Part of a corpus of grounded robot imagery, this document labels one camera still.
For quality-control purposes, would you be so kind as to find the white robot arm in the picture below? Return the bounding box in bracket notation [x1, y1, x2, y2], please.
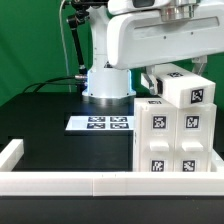
[106, 0, 224, 108]

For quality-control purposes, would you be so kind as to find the white door panel with tags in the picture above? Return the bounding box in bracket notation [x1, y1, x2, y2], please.
[140, 106, 176, 172]

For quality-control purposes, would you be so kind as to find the white U-shaped fence wall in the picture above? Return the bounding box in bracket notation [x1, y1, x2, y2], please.
[0, 139, 224, 196]

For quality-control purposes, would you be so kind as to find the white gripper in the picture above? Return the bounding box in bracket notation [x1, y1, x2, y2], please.
[107, 9, 224, 95]

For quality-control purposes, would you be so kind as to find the white cabinet top block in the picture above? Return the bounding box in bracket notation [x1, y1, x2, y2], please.
[155, 64, 215, 109]

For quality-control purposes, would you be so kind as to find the black cable bundle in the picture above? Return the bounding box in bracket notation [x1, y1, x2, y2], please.
[22, 74, 89, 94]

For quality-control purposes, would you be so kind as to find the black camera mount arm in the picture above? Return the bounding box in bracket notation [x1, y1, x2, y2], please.
[67, 0, 109, 80]

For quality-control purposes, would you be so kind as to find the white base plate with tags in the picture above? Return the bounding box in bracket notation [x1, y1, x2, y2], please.
[66, 116, 134, 131]

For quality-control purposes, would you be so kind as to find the white hanging cable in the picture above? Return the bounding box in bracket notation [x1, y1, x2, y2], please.
[58, 0, 73, 94]

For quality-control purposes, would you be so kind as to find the white cabinet body box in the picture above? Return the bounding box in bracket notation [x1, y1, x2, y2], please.
[133, 98, 217, 172]

